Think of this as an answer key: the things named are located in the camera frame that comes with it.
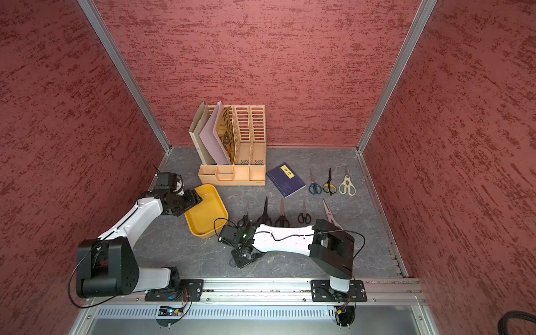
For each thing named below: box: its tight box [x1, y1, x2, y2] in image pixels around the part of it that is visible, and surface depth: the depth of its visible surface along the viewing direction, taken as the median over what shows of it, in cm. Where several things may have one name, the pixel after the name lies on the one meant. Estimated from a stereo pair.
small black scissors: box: [298, 201, 312, 225], surface depth 96 cm
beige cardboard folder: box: [188, 101, 217, 166], surface depth 92 cm
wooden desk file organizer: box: [197, 104, 266, 187], surface depth 105 cm
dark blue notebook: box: [266, 161, 307, 199], surface depth 109 cm
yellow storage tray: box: [184, 183, 229, 239], surface depth 95 cm
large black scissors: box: [256, 196, 273, 227], surface depth 94 cm
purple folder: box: [199, 100, 232, 166], surface depth 94 cm
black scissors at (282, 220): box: [274, 198, 290, 228], surface depth 94 cm
